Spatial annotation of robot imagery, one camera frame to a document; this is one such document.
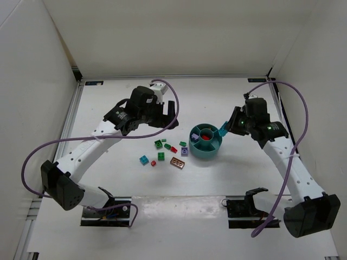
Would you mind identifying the large teal lego brick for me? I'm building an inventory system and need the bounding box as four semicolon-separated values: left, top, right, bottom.
218;121;228;137

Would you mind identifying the lavender square lego brick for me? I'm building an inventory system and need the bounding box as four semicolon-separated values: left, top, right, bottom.
190;133;199;141

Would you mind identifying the green square lego brick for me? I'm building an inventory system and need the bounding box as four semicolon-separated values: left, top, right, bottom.
157;152;165;161

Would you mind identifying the small teal lego brick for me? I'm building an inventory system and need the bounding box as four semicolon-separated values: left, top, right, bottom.
139;155;149;165

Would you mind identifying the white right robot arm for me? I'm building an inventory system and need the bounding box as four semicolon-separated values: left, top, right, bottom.
226;98;340;238

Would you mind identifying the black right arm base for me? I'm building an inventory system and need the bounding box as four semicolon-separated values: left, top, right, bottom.
221;187;268;229

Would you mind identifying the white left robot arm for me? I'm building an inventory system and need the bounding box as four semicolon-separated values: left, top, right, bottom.
41;81;178;211

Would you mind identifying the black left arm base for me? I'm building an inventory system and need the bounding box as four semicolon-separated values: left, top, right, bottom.
80;197;132;228

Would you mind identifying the green curved lego tile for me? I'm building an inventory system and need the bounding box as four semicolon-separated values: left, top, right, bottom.
179;141;187;147

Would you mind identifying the red flat lego tile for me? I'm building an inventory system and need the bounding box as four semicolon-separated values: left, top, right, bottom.
170;146;177;153

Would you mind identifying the green sloped square lego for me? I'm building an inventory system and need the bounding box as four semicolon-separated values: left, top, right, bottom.
155;140;163;149

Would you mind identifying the lavender inverted square lego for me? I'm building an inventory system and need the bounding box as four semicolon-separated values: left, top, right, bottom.
181;147;189;157

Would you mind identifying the teal round divided container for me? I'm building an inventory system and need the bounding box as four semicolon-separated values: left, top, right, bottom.
189;123;222;160

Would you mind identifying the brown inverted lego plate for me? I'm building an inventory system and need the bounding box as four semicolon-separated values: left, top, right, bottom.
170;157;185;170

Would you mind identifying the blue right corner label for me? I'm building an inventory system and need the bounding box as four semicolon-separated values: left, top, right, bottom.
247;78;267;83

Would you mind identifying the blue corner label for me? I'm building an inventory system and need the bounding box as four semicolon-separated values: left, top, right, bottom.
85;81;104;86
247;78;267;83

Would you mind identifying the blue left corner label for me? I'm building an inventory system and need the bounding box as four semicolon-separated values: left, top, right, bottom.
85;81;104;86

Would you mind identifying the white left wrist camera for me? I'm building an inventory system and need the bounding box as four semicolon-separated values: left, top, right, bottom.
150;82;169;104

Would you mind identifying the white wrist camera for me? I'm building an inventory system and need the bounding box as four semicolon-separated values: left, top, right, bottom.
243;93;258;100
150;82;169;104

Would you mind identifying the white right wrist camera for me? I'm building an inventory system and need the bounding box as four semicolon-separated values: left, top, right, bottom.
243;93;258;100

